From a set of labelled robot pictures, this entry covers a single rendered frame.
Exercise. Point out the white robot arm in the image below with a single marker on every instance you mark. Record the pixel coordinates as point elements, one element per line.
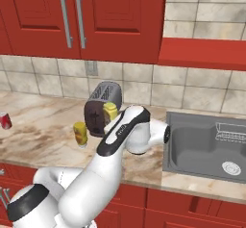
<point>96,177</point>

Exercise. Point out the red upper cabinet door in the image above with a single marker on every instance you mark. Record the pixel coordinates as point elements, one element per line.
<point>35,17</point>
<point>125,17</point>

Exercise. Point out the red cabinet door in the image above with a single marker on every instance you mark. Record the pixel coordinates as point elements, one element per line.
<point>35,17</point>
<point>125,17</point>
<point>16,180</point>

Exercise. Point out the red lower cabinet door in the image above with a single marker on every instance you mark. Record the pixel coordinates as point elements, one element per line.
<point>16,180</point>

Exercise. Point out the yellow condiment bottle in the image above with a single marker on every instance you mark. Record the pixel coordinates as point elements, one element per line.
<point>110,110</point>
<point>80,134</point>

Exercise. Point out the dark grey toaster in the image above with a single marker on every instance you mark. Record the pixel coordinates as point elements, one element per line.
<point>94,116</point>

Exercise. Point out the grey kitchen sink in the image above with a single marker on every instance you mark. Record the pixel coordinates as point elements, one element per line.
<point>192,148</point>

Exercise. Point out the red lower drawer front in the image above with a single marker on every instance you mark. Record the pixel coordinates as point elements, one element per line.
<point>133,196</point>

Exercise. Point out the red sink front panel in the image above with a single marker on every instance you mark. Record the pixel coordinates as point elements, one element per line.
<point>179,203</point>

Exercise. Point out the red soda can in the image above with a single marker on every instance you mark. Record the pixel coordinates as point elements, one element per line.
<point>5,120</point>

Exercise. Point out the grey wall outlet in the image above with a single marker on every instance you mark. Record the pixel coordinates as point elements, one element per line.
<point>91,68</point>

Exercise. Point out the red wall shelf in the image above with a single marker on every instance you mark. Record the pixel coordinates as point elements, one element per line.
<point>201,54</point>

